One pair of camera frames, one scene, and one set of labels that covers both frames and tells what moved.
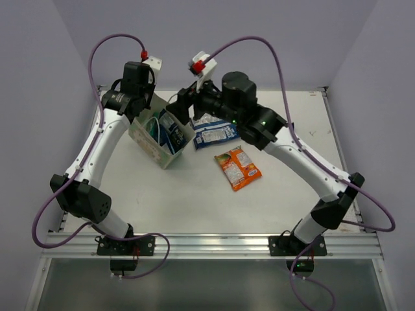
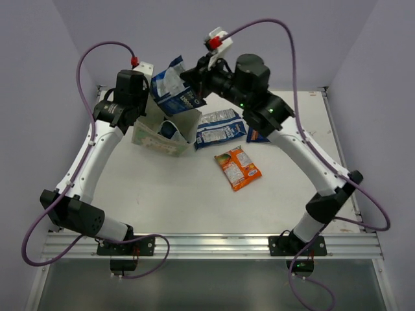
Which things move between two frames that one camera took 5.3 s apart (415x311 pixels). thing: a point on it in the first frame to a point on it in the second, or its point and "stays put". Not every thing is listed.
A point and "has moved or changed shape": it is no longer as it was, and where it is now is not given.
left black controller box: (123, 264) stays put
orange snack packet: (238, 168) stays put
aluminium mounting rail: (84, 246) stays put
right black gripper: (180, 109) to (200, 79)
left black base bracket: (109, 246) stays put
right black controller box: (301, 265) stays put
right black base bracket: (291, 245) stays put
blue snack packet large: (170, 133) to (172, 94)
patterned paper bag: (141, 135) has moved or changed shape
